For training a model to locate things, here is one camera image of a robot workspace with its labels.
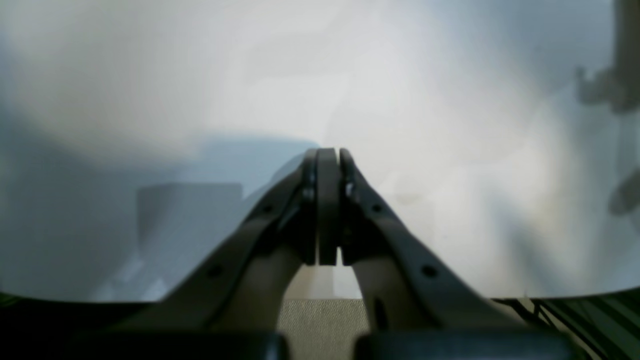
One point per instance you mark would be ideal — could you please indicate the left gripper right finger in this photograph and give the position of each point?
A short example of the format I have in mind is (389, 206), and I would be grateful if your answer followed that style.
(418, 308)

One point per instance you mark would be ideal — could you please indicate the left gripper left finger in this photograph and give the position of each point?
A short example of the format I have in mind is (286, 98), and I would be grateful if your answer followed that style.
(228, 308)

